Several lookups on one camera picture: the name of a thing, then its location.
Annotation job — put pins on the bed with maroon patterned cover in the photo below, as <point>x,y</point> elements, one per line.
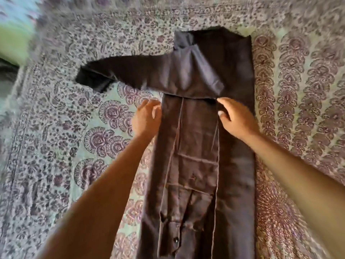
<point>296,91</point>

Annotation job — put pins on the person's left forearm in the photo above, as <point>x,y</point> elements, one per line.
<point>91,207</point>

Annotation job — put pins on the person's right hand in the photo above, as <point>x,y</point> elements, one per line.
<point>237,118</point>

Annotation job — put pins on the dark brown shirt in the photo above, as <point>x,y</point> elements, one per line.
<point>229,172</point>

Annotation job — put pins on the person's right forearm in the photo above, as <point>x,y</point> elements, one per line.
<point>302,180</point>

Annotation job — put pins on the person's left hand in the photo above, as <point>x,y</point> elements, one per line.
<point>145,121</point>

